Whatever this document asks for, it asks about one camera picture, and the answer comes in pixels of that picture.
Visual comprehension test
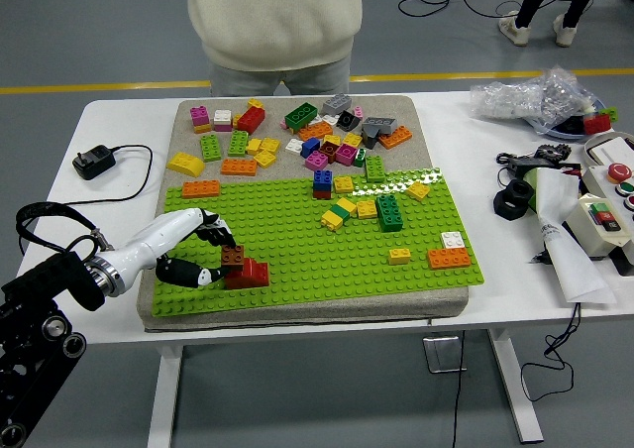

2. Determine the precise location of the dark red brick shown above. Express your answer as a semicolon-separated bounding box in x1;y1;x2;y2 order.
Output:
317;140;341;165

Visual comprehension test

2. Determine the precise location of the blue-rimmed bowl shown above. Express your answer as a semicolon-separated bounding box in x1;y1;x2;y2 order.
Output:
525;98;609;143

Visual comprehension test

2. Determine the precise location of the black wall plug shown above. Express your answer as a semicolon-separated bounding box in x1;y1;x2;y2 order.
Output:
71;143;118;181

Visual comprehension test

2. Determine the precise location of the white table leg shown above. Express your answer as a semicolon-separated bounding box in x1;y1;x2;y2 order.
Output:
147;344;185;448
486;327;545;445

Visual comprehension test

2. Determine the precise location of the yellow curved brick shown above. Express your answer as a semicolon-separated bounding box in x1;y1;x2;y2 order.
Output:
165;151;206;178

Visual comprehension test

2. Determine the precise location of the red curved brick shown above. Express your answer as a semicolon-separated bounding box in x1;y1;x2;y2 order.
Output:
231;258;260;283

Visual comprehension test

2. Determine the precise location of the orange long brick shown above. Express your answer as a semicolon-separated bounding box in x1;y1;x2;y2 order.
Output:
220;158;260;177
377;125;414;152
297;121;335;143
181;178;222;200
426;247;473;272

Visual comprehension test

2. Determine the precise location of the clear bubble wrap bag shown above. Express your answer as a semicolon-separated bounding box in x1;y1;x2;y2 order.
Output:
471;65;604;133

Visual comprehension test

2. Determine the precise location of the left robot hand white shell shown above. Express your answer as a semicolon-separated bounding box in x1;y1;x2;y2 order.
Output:
101;208;238;298

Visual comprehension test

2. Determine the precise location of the green sheet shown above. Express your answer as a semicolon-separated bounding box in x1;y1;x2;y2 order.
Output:
523;167;542;212

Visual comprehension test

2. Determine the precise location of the black plug cord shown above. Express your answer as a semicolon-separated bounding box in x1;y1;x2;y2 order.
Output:
44;143;155;206

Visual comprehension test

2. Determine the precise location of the black gear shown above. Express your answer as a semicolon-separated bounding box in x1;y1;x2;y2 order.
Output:
535;142;572;163

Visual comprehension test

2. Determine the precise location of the brown brick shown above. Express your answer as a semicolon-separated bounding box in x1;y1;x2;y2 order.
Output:
220;244;246;272

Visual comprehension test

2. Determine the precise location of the green studded baseplate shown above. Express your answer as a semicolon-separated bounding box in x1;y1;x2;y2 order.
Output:
150;168;486;318

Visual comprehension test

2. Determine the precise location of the black slope brick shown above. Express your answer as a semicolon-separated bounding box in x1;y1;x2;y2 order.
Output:
336;110;363;133

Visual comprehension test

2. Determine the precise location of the control box with red button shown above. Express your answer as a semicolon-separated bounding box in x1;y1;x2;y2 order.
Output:
579;162;634;212

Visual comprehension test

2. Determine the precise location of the magenta brick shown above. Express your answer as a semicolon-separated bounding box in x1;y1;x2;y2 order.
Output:
304;150;330;172
335;143;360;168

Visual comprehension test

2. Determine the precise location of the black power adapter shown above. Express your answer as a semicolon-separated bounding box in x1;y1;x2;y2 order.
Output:
496;152;581;177

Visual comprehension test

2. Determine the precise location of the large black nut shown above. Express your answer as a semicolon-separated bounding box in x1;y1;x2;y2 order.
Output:
492;178;537;220

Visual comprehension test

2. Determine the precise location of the white rounded device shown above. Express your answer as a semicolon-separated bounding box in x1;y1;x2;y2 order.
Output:
582;129;634;168

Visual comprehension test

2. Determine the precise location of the grey slope brick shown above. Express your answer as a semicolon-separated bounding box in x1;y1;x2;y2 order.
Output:
361;116;399;138

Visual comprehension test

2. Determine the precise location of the white switch box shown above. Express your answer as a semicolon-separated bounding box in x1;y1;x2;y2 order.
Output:
564;193;634;262

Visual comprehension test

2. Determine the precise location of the dark green long brick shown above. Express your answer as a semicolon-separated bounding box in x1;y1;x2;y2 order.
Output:
283;101;320;134

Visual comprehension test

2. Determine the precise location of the black hanging cable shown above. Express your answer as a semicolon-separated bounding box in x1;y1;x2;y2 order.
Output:
451;329;468;448
519;300;582;403

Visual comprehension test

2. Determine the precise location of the white paper sheet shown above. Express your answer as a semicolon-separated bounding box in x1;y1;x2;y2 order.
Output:
535;167;618;305

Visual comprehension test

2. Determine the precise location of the red long brick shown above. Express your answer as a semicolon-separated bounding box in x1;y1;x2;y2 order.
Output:
237;106;267;136

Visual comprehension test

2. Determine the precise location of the metal bracket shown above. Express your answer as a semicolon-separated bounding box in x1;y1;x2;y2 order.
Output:
421;335;469;375

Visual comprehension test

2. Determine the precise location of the dark green tall brick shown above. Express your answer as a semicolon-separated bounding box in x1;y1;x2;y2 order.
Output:
374;194;404;234

